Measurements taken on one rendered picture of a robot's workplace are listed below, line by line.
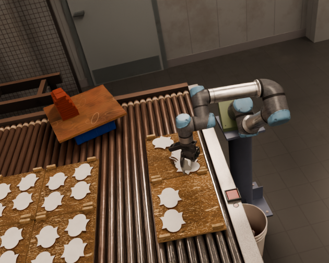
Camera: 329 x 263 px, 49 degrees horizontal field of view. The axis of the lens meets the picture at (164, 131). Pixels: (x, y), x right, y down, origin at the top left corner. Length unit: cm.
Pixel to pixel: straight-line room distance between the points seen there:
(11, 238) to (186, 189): 98
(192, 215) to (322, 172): 180
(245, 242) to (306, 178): 166
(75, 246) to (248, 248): 86
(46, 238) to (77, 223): 17
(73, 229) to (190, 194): 65
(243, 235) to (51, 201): 111
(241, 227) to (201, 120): 57
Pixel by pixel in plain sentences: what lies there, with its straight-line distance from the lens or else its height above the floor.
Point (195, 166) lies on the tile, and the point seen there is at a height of 106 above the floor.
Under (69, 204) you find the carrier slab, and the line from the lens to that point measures 218.
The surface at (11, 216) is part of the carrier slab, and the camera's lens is 230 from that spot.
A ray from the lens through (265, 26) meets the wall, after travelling 541.
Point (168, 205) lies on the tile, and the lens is 198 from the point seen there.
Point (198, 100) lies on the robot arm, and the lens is 180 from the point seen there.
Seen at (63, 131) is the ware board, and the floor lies 104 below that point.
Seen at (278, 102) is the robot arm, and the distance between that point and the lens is 189.
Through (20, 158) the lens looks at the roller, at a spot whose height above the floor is 92.
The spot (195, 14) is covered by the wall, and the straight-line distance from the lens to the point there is 500.
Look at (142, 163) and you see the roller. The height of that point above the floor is 92.
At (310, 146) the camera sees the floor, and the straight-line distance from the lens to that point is 372.
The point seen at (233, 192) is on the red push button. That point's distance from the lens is 202.
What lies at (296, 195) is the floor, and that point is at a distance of 326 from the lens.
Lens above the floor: 245
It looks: 38 degrees down
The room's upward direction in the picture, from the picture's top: 12 degrees counter-clockwise
